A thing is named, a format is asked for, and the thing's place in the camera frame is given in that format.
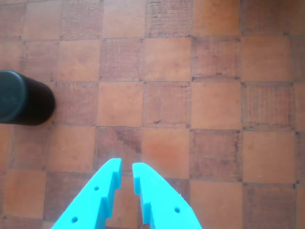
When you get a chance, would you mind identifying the brown leather chessboard mat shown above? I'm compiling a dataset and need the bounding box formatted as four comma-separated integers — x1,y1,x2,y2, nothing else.
0,0,305,229

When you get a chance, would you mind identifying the turquoise gripper right finger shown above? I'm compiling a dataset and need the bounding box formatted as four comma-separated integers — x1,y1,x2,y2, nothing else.
132,162,203,229

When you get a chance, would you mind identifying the black cylinder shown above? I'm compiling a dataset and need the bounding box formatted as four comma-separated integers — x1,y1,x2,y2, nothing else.
0,69,56,126

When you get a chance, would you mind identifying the turquoise gripper left finger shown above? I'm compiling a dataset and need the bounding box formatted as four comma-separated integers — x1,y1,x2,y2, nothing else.
51,158,123,229

